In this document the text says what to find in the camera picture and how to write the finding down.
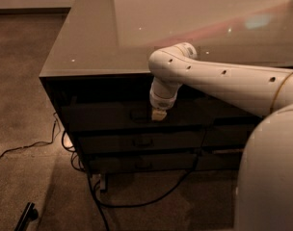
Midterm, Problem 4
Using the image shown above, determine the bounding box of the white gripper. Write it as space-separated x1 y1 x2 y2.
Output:
149 92 176 121

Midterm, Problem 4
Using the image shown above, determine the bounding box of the dark drawer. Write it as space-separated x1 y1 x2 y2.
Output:
203 124 254 147
196 149 243 171
90 153 196 173
78 129 204 154
61 98 261 132

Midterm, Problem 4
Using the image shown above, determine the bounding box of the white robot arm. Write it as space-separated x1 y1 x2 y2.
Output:
148 42 293 231

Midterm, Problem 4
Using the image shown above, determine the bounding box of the dark drawer cabinet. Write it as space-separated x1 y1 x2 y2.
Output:
40 0 293 174

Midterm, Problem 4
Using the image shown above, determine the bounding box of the black bar bottom left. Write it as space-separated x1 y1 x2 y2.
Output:
14 202 39 231

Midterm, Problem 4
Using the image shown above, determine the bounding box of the thin cable at left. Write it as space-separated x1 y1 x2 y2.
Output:
0 113 59 165

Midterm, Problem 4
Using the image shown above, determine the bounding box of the black cable on floor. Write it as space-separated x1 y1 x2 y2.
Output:
61 130 199 231

